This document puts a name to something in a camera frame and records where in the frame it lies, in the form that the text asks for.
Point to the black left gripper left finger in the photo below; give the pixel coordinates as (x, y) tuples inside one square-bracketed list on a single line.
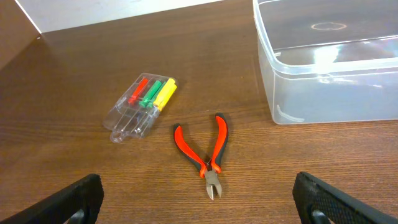
[(79, 202)]

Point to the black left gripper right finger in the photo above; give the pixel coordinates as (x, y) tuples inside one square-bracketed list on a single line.
[(319, 202)]

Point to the clear plastic container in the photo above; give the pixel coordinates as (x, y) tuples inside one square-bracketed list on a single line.
[(326, 61)]

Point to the clear screwdriver set case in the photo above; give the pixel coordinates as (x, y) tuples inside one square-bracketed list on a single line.
[(133, 121)]

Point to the red black diagonal cutters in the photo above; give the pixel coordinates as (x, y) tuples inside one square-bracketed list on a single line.
[(207, 170)]

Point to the green handled screwdriver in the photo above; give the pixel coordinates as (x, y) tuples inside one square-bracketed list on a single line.
[(150, 94)]

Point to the yellow handled screwdriver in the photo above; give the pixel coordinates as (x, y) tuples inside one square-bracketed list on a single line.
[(165, 94)]

